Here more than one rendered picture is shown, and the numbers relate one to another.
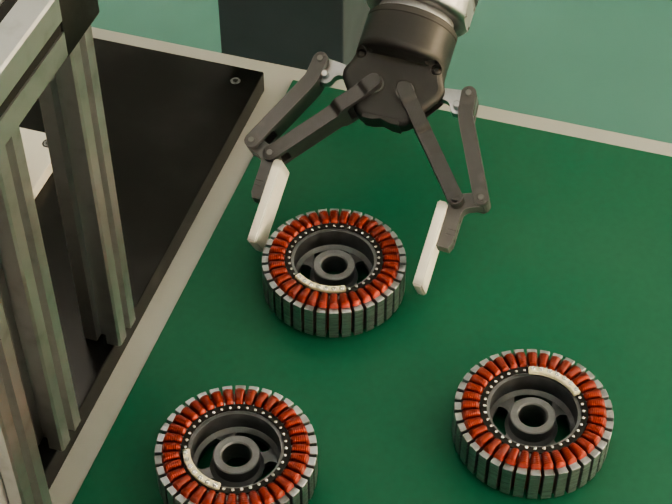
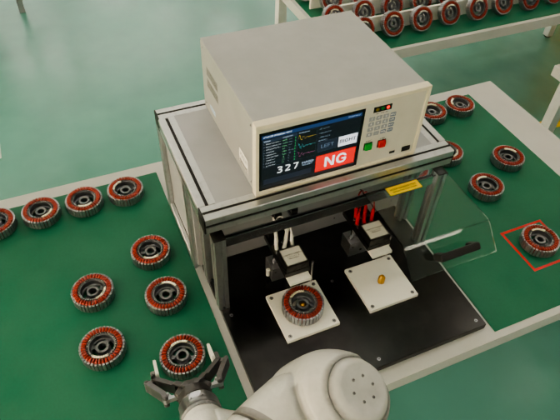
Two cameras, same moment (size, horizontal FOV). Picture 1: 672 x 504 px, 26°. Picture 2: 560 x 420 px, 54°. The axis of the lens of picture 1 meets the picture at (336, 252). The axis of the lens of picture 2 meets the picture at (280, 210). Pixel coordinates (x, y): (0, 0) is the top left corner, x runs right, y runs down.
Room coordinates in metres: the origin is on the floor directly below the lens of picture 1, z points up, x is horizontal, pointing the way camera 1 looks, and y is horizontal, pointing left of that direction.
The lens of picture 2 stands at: (1.42, -0.29, 2.03)
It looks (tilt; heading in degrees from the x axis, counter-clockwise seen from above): 46 degrees down; 137
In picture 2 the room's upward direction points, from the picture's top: 3 degrees clockwise
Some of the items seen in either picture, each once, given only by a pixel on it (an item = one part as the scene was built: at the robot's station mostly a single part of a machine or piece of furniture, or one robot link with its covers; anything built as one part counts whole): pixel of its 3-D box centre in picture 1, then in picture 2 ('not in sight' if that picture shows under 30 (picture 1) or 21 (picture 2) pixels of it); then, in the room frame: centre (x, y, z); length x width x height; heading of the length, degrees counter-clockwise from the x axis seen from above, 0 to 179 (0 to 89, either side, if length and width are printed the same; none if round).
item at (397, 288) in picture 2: not in sight; (380, 282); (0.94, 0.55, 0.78); 0.15 x 0.15 x 0.01; 73
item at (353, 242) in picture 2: not in sight; (357, 241); (0.80, 0.59, 0.80); 0.07 x 0.05 x 0.06; 73
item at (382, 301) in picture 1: (334, 271); (182, 356); (0.77, 0.00, 0.77); 0.11 x 0.11 x 0.04
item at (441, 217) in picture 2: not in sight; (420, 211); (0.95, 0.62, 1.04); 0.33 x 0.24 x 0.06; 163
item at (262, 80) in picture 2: not in sight; (307, 95); (0.60, 0.54, 1.22); 0.44 x 0.39 x 0.20; 73
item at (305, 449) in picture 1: (236, 460); (166, 295); (0.59, 0.07, 0.77); 0.11 x 0.11 x 0.04
